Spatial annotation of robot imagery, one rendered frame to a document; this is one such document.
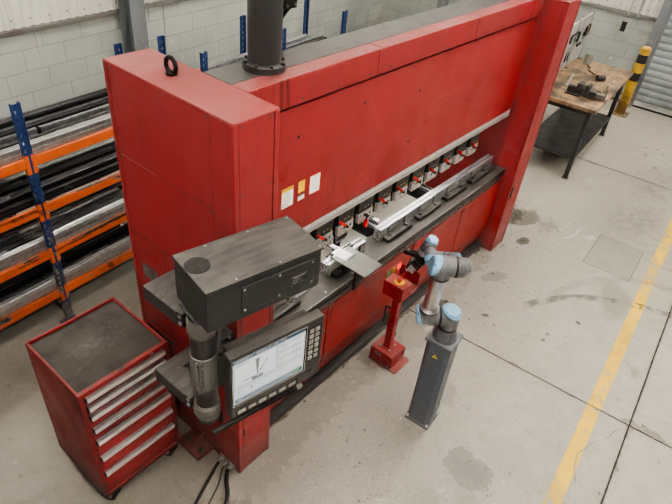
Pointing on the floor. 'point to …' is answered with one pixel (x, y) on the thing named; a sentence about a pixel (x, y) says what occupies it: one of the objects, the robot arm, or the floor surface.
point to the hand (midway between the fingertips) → (406, 269)
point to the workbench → (579, 102)
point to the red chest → (106, 393)
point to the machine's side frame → (521, 115)
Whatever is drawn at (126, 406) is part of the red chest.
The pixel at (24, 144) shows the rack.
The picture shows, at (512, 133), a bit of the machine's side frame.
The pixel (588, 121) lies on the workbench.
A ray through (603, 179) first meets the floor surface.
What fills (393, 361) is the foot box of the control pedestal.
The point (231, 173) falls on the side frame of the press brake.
